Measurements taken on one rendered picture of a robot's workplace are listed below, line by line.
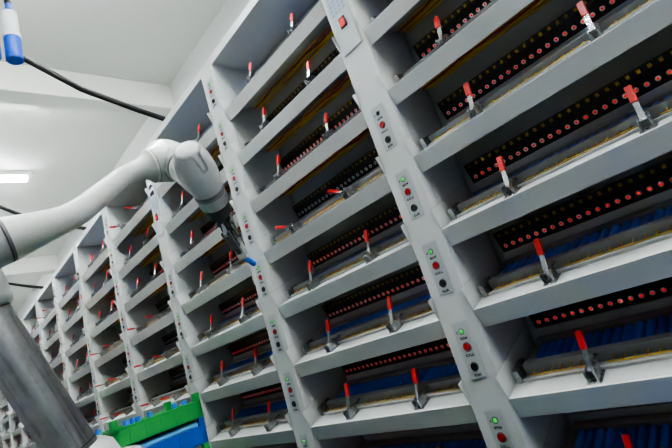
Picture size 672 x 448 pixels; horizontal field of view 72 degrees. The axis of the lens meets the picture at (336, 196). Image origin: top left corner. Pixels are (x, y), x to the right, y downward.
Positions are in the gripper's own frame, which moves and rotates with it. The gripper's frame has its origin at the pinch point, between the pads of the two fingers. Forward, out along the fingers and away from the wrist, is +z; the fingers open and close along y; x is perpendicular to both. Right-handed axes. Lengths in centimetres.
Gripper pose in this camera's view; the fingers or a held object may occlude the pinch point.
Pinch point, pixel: (239, 248)
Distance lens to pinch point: 154.5
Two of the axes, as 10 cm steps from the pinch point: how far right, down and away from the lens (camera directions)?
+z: 2.2, 7.3, 6.5
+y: -2.1, -6.2, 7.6
